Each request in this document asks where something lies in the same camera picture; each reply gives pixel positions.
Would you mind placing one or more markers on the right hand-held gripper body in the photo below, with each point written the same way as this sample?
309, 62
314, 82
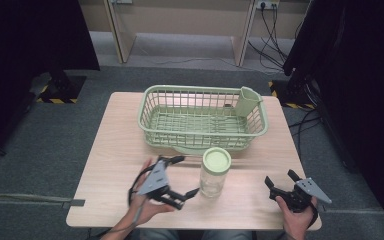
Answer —
301, 196

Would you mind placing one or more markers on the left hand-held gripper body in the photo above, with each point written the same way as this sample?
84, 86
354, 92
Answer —
155, 181

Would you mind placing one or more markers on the green plastic basket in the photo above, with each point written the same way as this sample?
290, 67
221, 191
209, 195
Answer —
193, 133

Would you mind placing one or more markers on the glass jar with green lid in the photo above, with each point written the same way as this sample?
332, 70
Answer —
215, 176

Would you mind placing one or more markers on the person's right hand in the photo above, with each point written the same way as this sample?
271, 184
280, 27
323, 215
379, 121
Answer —
296, 223

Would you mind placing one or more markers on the person's left hand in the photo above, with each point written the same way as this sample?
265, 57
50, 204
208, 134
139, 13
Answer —
143, 208

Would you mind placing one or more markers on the person's legs in jeans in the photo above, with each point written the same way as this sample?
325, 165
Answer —
196, 235

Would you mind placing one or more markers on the black stand base striped tape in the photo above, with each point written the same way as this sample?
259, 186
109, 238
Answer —
61, 88
291, 95

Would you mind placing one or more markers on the green plastic cutlery holder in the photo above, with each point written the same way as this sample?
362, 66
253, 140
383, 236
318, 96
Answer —
246, 101

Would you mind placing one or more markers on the black curtain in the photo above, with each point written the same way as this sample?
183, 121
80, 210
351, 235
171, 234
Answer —
20, 66
356, 83

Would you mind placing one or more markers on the beige wooden furniture leg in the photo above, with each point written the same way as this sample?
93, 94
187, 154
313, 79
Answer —
120, 30
243, 33

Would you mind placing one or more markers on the white wall power outlet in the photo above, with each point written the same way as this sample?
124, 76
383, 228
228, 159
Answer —
267, 3

